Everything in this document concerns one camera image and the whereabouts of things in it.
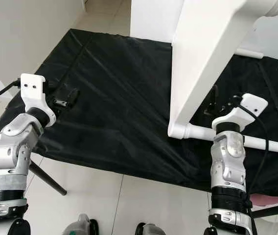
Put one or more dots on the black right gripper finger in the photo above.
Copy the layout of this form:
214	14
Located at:
212	100
237	99

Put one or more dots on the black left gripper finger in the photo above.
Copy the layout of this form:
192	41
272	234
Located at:
52	85
74	97

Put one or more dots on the white plastic children table top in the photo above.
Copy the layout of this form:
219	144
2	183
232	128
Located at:
207	58

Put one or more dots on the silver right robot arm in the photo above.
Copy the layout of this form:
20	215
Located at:
229	166

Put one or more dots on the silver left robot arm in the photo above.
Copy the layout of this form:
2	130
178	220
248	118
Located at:
11	161

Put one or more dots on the black table cloth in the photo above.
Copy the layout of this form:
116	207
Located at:
109	98

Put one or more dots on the pink cloth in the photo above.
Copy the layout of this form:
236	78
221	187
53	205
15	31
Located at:
273	199

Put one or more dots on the grey left robot foot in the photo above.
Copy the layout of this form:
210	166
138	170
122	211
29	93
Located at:
80	226

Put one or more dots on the grey robot foot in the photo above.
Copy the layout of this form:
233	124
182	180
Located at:
80	226
151	229

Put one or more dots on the grey right robot foot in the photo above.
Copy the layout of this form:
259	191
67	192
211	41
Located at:
151	229

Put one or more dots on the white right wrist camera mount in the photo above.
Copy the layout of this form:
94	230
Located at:
242	113

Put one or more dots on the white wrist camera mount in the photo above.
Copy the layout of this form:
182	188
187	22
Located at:
35	93
242	113

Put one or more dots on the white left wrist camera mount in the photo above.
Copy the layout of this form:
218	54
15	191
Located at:
35	93

